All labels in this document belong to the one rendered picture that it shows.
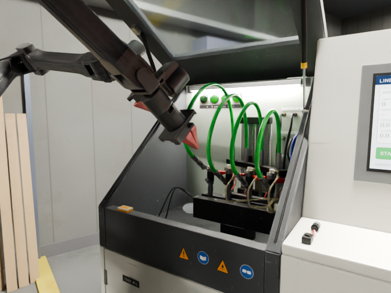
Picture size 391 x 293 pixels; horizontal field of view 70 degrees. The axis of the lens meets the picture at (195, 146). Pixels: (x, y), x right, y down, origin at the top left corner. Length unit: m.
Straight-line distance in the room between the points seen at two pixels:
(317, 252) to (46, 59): 0.97
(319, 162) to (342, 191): 0.11
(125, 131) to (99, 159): 0.40
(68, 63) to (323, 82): 0.80
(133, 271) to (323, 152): 0.77
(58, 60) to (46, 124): 1.83
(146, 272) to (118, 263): 0.14
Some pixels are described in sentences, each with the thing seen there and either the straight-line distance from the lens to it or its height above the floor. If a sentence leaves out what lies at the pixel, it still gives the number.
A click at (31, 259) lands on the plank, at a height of 0.18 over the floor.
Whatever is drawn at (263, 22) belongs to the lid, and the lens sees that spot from 1.10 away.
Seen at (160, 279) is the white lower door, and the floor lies 0.75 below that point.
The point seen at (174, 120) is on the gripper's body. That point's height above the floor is 1.28.
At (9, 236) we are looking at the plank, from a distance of 2.59.
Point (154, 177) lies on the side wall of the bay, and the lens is 1.30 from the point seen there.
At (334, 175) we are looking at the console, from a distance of 0.94.
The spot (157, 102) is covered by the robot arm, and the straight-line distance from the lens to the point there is 0.65.
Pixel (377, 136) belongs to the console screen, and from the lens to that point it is 0.95.
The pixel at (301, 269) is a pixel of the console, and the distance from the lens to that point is 0.77.
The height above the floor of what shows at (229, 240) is 0.95.
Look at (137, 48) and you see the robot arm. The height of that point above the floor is 1.49.
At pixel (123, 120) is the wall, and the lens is 3.00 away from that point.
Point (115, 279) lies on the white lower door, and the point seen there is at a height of 0.68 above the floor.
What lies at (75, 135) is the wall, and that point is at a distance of 2.87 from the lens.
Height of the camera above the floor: 1.29
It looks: 6 degrees down
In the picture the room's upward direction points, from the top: straight up
